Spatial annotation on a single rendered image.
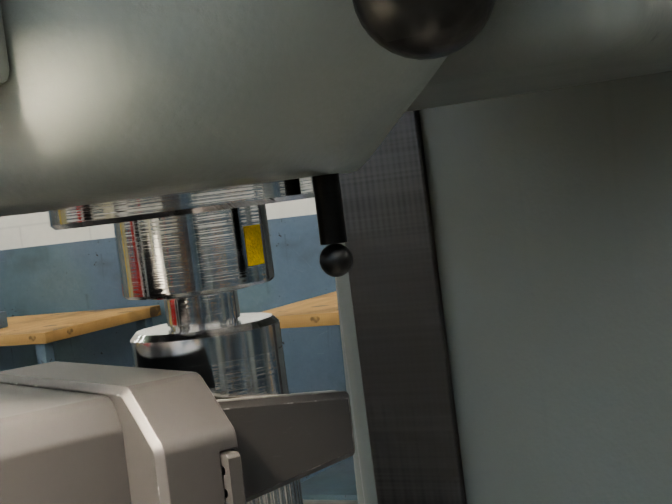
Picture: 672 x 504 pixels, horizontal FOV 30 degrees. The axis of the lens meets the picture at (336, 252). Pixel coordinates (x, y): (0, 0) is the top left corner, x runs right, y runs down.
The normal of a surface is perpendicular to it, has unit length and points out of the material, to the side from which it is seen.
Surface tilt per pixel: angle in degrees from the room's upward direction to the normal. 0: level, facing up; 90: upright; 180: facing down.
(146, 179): 149
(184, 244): 90
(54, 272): 90
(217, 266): 90
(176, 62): 115
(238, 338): 90
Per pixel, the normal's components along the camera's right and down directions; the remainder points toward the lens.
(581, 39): -0.26, 0.77
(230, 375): 0.35, 0.00
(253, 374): 0.61, -0.04
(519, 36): -0.37, 0.55
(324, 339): -0.48, 0.11
